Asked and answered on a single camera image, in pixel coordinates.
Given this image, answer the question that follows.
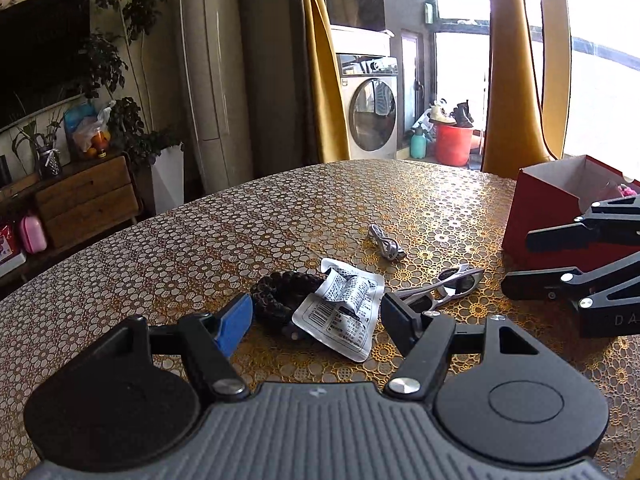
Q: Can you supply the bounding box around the pink small case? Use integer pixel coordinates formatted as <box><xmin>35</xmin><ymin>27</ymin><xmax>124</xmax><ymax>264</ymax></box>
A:
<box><xmin>19</xmin><ymin>214</ymin><xmax>49</xmax><ymax>255</ymax></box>

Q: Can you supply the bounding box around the red gift box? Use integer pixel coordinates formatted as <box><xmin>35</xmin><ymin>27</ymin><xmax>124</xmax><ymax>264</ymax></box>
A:
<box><xmin>0</xmin><ymin>220</ymin><xmax>27</xmax><ymax>279</ymax></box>

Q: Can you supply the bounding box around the patterned tablecloth desktop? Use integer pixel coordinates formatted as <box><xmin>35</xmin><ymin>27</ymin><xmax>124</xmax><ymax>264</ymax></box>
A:
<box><xmin>0</xmin><ymin>159</ymin><xmax>640</xmax><ymax>480</ymax></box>

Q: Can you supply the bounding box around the blue box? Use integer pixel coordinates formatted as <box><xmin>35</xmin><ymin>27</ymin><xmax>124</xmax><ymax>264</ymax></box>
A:
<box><xmin>63</xmin><ymin>104</ymin><xmax>97</xmax><ymax>154</ymax></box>

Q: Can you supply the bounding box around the white washing machine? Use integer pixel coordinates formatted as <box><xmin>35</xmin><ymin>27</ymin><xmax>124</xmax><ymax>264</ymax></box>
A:
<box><xmin>336</xmin><ymin>52</ymin><xmax>401</xmax><ymax>162</ymax></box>

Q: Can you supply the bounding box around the wooden television cabinet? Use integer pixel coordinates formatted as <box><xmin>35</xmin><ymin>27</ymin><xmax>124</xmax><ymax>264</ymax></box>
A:
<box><xmin>0</xmin><ymin>152</ymin><xmax>141</xmax><ymax>283</ymax></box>

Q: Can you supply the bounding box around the yellow and grey curtain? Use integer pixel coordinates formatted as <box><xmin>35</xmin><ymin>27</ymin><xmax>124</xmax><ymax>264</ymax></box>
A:
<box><xmin>235</xmin><ymin>0</ymin><xmax>351</xmax><ymax>167</ymax></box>

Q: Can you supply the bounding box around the white printed packet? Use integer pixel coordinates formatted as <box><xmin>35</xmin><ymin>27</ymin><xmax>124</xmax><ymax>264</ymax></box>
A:
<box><xmin>291</xmin><ymin>257</ymin><xmax>386</xmax><ymax>362</ymax></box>

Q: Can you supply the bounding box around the red bucket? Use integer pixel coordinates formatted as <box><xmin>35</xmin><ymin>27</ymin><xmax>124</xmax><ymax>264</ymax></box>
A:
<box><xmin>434</xmin><ymin>124</ymin><xmax>475</xmax><ymax>167</ymax></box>

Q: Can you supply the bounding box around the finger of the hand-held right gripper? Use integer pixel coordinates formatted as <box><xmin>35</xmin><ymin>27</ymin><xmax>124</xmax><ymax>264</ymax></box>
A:
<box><xmin>501</xmin><ymin>255</ymin><xmax>640</xmax><ymax>306</ymax></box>
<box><xmin>526</xmin><ymin>195</ymin><xmax>640</xmax><ymax>253</ymax></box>

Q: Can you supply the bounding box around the plastic bag of oranges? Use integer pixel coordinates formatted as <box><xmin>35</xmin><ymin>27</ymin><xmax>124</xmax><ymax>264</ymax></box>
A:
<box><xmin>72</xmin><ymin>101</ymin><xmax>119</xmax><ymax>160</ymax></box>

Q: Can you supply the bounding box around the dark braided bracelet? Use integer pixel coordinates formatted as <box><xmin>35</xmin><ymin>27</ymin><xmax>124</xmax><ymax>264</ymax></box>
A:
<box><xmin>249</xmin><ymin>270</ymin><xmax>332</xmax><ymax>341</ymax></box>

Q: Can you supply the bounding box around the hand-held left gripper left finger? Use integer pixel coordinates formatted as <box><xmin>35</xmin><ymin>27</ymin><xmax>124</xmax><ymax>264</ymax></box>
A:
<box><xmin>112</xmin><ymin>292</ymin><xmax>254</xmax><ymax>402</ymax></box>

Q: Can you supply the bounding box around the black shoe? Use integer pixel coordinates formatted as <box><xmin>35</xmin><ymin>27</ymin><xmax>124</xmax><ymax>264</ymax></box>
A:
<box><xmin>450</xmin><ymin>100</ymin><xmax>475</xmax><ymax>129</ymax></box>

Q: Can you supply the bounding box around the white standing air conditioner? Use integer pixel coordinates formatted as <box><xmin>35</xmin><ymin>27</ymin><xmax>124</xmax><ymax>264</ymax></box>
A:
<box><xmin>179</xmin><ymin>0</ymin><xmax>254</xmax><ymax>192</ymax></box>

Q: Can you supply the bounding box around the teal spray bottle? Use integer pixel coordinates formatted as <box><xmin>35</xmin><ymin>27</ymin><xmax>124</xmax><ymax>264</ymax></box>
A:
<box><xmin>410</xmin><ymin>122</ymin><xmax>430</xmax><ymax>160</ymax></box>

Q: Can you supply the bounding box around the black flat television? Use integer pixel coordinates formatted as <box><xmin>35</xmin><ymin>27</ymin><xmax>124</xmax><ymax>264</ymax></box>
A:
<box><xmin>0</xmin><ymin>0</ymin><xmax>91</xmax><ymax>133</ymax></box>

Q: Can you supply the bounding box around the white shoe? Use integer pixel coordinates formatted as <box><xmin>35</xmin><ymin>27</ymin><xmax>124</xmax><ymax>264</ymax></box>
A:
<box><xmin>427</xmin><ymin>100</ymin><xmax>457</xmax><ymax>126</ymax></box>

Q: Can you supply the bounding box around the small plant in vase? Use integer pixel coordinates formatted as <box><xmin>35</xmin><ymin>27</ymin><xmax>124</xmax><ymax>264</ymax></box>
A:
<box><xmin>11</xmin><ymin>110</ymin><xmax>66</xmax><ymax>180</ymax></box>

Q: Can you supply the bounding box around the white plant pot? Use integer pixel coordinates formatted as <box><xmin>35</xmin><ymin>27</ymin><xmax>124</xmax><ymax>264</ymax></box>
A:
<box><xmin>150</xmin><ymin>145</ymin><xmax>185</xmax><ymax>216</ymax></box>

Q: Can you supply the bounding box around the grey coiled cable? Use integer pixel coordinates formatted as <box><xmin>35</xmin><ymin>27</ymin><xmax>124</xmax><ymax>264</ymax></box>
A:
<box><xmin>368</xmin><ymin>224</ymin><xmax>407</xmax><ymax>262</ymax></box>

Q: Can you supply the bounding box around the red cardboard box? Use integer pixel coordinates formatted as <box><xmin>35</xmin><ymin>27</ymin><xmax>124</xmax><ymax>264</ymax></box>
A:
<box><xmin>501</xmin><ymin>155</ymin><xmax>640</xmax><ymax>273</ymax></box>

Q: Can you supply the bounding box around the tall green houseplant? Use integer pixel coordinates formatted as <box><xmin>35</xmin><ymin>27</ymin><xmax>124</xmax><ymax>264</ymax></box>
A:
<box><xmin>77</xmin><ymin>0</ymin><xmax>184</xmax><ymax>167</ymax></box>

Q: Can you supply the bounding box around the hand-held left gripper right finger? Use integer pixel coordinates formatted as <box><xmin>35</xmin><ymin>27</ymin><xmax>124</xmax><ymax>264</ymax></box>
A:
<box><xmin>381</xmin><ymin>292</ymin><xmax>538</xmax><ymax>402</ymax></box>

